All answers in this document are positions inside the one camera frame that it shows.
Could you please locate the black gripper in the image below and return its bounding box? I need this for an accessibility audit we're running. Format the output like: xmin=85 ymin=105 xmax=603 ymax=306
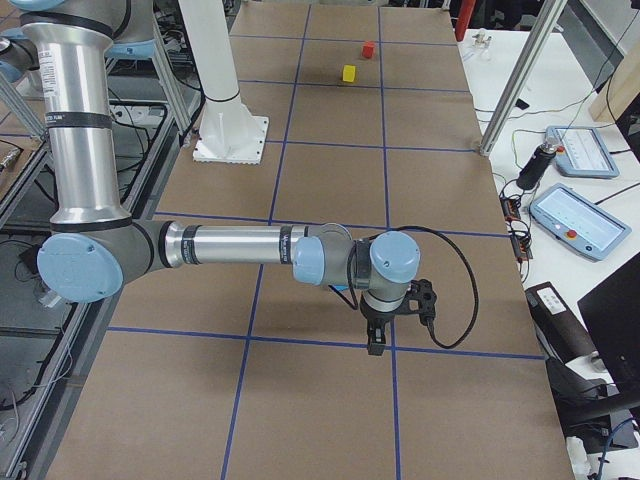
xmin=360 ymin=293 xmax=403 ymax=355

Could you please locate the yellow block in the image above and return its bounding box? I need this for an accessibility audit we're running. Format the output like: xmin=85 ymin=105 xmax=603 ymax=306
xmin=341 ymin=64 xmax=357 ymax=84

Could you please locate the red block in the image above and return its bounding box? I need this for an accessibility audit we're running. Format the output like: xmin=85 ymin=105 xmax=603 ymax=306
xmin=361 ymin=41 xmax=376 ymax=59

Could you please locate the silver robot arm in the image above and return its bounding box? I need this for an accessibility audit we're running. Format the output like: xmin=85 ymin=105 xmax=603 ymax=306
xmin=18 ymin=1 xmax=420 ymax=355

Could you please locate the orange black electronics board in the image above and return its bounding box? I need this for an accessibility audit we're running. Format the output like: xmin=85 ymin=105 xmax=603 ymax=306
xmin=499 ymin=195 xmax=533 ymax=264

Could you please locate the black box with label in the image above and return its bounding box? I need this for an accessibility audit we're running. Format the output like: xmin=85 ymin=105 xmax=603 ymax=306
xmin=525 ymin=282 xmax=596 ymax=363

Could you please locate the near teach pendant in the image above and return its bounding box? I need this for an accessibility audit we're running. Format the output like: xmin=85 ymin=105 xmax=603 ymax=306
xmin=529 ymin=183 xmax=632 ymax=261

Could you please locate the teach pendant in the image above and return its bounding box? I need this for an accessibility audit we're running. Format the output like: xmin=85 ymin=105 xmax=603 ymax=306
xmin=529 ymin=183 xmax=632 ymax=261
xmin=546 ymin=126 xmax=620 ymax=179

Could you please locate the black monitor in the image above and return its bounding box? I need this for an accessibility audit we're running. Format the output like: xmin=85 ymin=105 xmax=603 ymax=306
xmin=578 ymin=254 xmax=640 ymax=389

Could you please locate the black cylinder device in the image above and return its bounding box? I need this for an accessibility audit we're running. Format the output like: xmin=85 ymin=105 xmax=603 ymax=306
xmin=516 ymin=142 xmax=557 ymax=191

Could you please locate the far teach pendant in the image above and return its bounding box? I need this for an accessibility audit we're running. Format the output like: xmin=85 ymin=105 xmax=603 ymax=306
xmin=546 ymin=126 xmax=620 ymax=179

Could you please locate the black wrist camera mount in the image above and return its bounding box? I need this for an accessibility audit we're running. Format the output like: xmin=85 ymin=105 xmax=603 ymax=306
xmin=406 ymin=279 xmax=437 ymax=326

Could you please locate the black camera cable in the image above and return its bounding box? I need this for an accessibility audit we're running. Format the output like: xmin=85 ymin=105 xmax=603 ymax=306
xmin=349 ymin=225 xmax=480 ymax=350

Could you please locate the white camera post with base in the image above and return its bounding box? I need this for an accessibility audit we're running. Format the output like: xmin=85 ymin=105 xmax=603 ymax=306
xmin=179 ymin=0 xmax=269 ymax=164

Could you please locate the aluminium frame post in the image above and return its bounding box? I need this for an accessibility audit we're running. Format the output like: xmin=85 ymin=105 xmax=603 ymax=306
xmin=479 ymin=0 xmax=568 ymax=157

